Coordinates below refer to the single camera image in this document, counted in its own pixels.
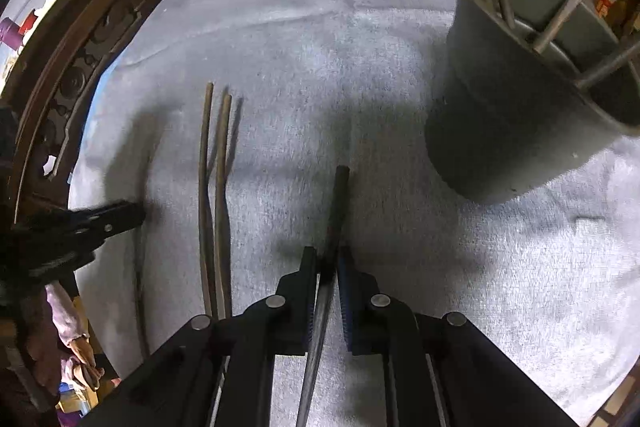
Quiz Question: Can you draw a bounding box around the grey fleece cloth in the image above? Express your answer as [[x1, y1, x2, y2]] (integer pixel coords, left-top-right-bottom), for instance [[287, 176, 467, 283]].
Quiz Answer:
[[67, 0, 640, 427]]

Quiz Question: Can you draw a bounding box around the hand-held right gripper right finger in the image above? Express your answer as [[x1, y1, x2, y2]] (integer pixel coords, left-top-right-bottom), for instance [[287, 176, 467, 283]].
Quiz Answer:
[[336, 246, 582, 427]]

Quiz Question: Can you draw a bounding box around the grey metal utensil holder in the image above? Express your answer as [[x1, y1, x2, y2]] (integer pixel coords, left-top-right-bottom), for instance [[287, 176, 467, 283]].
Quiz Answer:
[[425, 0, 640, 205]]

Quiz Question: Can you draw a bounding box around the blue mat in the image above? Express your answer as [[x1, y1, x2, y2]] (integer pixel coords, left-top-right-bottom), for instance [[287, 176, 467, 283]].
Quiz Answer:
[[80, 59, 128, 132]]

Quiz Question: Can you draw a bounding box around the purple bottle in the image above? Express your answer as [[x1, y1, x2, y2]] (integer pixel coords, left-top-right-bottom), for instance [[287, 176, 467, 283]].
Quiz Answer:
[[0, 17, 23, 54]]

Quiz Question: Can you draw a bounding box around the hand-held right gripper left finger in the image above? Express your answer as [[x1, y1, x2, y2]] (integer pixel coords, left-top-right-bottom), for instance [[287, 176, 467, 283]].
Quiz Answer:
[[75, 246, 320, 427]]

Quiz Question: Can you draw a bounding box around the carved wooden bench back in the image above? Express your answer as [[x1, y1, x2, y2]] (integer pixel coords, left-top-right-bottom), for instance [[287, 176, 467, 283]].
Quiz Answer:
[[0, 0, 187, 358]]

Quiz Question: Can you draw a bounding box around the red cup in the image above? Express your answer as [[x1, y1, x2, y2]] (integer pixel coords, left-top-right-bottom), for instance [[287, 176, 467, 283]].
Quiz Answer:
[[20, 9, 42, 36]]

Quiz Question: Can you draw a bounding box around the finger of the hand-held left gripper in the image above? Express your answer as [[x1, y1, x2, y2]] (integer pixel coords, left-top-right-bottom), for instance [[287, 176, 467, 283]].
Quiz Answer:
[[69, 200, 147, 249]]

